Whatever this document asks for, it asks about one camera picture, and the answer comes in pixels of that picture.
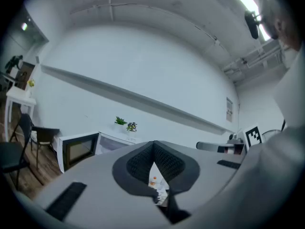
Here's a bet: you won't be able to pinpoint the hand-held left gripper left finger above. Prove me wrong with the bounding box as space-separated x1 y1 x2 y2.
33 141 171 226

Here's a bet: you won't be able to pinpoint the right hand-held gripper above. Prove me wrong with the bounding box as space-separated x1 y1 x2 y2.
196 123 263 156

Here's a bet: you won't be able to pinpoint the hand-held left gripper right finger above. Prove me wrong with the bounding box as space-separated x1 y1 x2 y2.
154 140 246 224

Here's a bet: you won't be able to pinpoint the white microwave oven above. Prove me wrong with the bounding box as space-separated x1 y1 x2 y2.
58 130 142 174

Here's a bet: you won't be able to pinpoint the green leafy potted plant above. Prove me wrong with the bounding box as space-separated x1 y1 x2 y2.
114 115 128 126

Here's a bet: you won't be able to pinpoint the purple flower potted plant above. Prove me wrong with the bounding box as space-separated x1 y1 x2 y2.
126 122 138 138

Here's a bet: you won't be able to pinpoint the dark seat chair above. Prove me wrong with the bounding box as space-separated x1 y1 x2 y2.
30 126 61 169

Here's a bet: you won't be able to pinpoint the black folding chair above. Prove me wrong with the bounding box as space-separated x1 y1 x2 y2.
0 113 34 190

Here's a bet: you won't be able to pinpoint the person's white shirt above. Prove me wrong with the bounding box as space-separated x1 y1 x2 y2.
273 43 305 131

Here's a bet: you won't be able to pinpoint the white ceiling pipes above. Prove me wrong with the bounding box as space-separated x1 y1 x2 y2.
223 44 286 77

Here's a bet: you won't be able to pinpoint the white side table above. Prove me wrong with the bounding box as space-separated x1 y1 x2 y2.
4 86 37 142

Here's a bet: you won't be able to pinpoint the yellow flower plant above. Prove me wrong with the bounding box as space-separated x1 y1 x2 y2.
27 78 36 97

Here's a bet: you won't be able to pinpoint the brown door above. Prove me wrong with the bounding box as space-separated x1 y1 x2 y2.
15 61 36 91

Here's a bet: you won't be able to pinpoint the person's head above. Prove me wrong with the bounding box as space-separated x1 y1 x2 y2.
258 0 305 52

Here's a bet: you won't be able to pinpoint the dark green plant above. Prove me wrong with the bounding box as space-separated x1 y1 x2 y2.
5 55 24 72

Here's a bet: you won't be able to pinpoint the wall poster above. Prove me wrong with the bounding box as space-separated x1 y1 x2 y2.
225 96 234 123

